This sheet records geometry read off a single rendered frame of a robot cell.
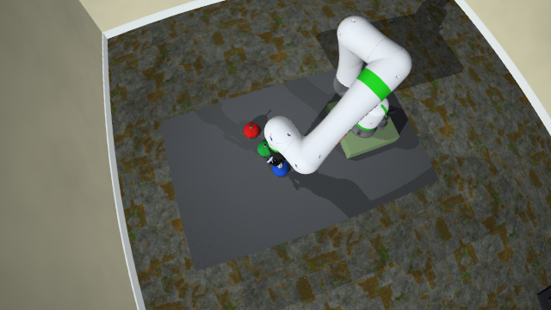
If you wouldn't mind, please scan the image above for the red dome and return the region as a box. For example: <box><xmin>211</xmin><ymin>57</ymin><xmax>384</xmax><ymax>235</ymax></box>
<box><xmin>244</xmin><ymin>122</ymin><xmax>260</xmax><ymax>138</ymax></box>

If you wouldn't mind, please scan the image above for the green dome bell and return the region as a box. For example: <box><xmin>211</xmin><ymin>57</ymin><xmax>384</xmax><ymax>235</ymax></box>
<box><xmin>257</xmin><ymin>140</ymin><xmax>271</xmax><ymax>157</ymax></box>

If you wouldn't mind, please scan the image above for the blue bell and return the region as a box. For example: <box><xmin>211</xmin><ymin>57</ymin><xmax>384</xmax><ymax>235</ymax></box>
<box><xmin>272</xmin><ymin>160</ymin><xmax>289</xmax><ymax>177</ymax></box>

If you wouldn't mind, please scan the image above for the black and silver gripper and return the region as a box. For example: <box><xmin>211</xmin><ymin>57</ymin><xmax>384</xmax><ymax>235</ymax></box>
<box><xmin>266</xmin><ymin>154</ymin><xmax>286</xmax><ymax>169</ymax></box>

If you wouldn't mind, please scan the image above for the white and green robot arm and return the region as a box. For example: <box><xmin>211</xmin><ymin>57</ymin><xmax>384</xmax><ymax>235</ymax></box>
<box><xmin>264</xmin><ymin>15</ymin><xmax>412</xmax><ymax>174</ymax></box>

